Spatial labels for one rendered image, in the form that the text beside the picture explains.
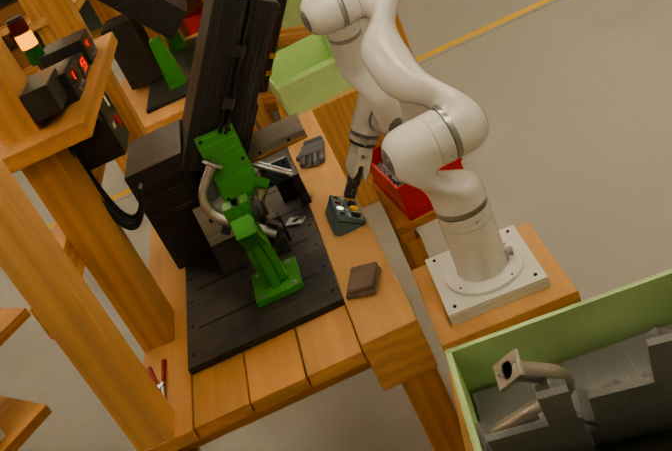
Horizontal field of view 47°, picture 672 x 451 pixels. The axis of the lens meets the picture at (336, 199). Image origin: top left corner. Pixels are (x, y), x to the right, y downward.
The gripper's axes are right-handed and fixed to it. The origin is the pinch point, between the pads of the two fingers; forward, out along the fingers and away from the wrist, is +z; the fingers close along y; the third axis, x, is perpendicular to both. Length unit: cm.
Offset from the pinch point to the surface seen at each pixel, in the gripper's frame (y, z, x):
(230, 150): 3.4, -6.1, 35.7
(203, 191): -1.6, 5.1, 41.7
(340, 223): -12.8, 4.8, 4.5
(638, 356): -93, -12, -35
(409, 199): -4.5, -1.5, -16.5
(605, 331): -87, -13, -31
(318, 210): 7.1, 10.5, 6.2
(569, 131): 145, 11, -150
